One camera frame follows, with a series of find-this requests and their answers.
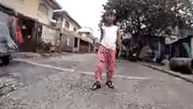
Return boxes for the low distant building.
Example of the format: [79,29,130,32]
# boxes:
[75,25,100,55]

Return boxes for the person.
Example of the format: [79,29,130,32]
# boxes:
[89,7,125,93]

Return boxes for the pale house with roof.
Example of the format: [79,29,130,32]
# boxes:
[49,8,84,54]

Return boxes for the grey concrete road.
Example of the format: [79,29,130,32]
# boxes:
[0,45,193,109]

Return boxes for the concrete pavement strip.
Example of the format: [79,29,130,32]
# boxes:
[13,46,76,64]

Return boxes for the large leafy tree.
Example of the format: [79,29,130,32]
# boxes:
[99,0,193,45]

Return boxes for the red hanging cloth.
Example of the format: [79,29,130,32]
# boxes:
[14,22,26,46]

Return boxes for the yellowish two-storey building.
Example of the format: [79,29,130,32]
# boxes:
[0,0,63,55]

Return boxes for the dark barrel lying down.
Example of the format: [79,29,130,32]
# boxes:
[167,55,193,75]

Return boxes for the raised kerb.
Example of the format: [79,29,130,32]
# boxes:
[138,60,193,88]

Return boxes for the row of roadside shacks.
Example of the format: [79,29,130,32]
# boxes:
[120,24,193,67]

